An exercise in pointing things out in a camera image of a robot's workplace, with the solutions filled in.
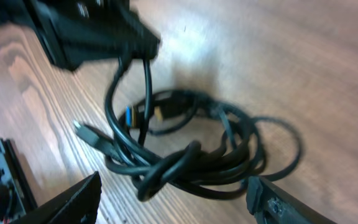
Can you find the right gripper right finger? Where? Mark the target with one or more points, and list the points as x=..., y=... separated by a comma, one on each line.
x=269, y=203

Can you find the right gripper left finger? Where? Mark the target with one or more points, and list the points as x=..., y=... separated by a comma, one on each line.
x=78, y=204

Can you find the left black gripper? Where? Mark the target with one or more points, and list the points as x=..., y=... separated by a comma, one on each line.
x=73, y=32

